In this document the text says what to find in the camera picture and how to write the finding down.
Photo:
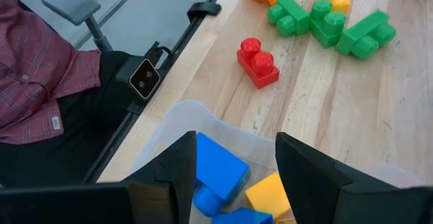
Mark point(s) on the red two-stud toy block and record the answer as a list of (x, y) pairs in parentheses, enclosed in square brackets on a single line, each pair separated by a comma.
[(258, 71)]

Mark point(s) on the table-level camera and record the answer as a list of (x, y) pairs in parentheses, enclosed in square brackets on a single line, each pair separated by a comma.
[(144, 79)]

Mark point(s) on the large blue toy block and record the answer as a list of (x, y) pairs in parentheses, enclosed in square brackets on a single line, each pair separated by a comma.
[(243, 217), (220, 166)]

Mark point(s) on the green toy block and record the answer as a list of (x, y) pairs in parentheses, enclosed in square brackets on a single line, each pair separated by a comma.
[(362, 31), (294, 12), (324, 31)]

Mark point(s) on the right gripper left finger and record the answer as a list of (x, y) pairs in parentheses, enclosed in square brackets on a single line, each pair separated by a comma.
[(169, 190)]

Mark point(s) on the black table clamp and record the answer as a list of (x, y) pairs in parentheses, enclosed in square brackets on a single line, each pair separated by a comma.
[(203, 9)]

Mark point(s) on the person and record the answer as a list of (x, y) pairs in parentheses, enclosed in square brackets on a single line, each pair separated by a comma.
[(34, 65)]

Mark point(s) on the black metal table frame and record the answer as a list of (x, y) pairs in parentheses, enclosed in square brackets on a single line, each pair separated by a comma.
[(111, 146)]

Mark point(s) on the clear plastic bin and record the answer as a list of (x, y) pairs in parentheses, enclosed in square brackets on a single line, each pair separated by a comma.
[(189, 115)]

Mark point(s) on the grey chair armrest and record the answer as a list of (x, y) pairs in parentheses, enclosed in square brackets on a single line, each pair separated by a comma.
[(71, 4)]

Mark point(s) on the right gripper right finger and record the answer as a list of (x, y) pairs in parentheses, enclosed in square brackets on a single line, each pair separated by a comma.
[(304, 183)]

